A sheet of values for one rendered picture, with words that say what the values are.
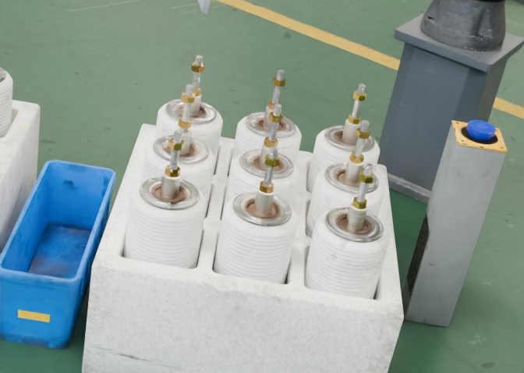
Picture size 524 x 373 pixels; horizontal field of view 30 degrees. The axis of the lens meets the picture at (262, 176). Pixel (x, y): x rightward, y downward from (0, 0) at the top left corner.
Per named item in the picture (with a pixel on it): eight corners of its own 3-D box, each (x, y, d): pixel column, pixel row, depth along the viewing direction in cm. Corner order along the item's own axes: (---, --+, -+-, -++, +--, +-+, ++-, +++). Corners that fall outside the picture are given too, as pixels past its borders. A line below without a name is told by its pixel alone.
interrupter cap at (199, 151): (143, 155, 131) (144, 150, 130) (166, 133, 137) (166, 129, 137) (196, 172, 129) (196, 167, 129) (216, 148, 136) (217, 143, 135)
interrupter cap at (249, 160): (304, 170, 134) (305, 165, 134) (270, 186, 129) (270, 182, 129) (263, 147, 138) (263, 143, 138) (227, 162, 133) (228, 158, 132)
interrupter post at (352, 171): (362, 184, 134) (368, 164, 132) (348, 186, 133) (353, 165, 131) (353, 175, 135) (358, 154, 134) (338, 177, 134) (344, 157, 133)
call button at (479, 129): (462, 129, 140) (466, 116, 139) (490, 134, 140) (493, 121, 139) (465, 142, 136) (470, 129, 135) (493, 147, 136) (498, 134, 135)
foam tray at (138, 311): (131, 218, 162) (142, 122, 153) (362, 257, 163) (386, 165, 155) (80, 375, 128) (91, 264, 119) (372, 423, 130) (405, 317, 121)
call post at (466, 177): (400, 293, 156) (451, 121, 141) (443, 300, 157) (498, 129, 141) (403, 321, 150) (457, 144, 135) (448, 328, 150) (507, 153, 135)
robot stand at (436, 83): (398, 143, 203) (434, 6, 188) (481, 177, 195) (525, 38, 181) (358, 173, 188) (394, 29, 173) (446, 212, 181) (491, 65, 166)
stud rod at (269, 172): (267, 203, 122) (277, 150, 118) (260, 202, 122) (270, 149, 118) (267, 198, 123) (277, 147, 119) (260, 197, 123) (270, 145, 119)
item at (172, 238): (103, 301, 131) (115, 186, 122) (157, 278, 138) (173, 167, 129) (148, 340, 126) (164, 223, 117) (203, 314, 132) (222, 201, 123)
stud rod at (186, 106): (185, 138, 131) (192, 87, 128) (178, 136, 131) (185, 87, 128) (187, 135, 132) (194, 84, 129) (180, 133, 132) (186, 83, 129)
